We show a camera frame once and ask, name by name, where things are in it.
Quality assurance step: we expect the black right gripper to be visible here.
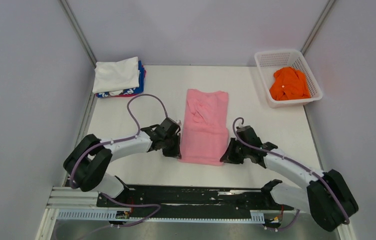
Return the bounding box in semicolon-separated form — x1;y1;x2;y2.
220;138;249;165

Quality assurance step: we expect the pink t-shirt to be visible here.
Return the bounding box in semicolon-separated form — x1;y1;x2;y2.
180;89;229;166

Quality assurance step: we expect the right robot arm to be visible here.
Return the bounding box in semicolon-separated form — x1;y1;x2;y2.
220;125;359;232

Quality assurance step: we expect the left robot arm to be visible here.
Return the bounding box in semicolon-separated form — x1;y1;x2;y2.
63;117;181;207

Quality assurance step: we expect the blue printed folded t-shirt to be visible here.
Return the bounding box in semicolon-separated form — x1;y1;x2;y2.
95;60;146;98

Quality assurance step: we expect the white folded t-shirt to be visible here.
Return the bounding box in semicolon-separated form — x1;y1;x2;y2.
92;56;140;94

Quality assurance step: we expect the orange t-shirt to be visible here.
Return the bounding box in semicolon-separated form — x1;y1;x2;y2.
269;67;311;101

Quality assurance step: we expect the white plastic laundry basket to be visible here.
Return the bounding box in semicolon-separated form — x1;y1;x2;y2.
254;49;323;108

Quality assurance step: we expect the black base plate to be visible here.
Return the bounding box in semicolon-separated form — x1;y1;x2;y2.
95;184;295;220

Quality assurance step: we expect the aluminium frame rail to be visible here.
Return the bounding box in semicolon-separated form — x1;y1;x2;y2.
47;187;293;216

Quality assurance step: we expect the white slotted cable duct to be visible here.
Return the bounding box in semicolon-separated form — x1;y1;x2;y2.
56;209;265;224

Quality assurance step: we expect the left aluminium corner post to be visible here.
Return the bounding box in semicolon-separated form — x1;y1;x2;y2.
58;0;97;68

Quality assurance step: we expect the aluminium corner post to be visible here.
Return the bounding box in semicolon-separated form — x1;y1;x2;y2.
300;0;337;55
58;0;97;68

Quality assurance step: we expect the right aluminium corner post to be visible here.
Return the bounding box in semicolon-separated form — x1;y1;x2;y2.
300;0;337;55

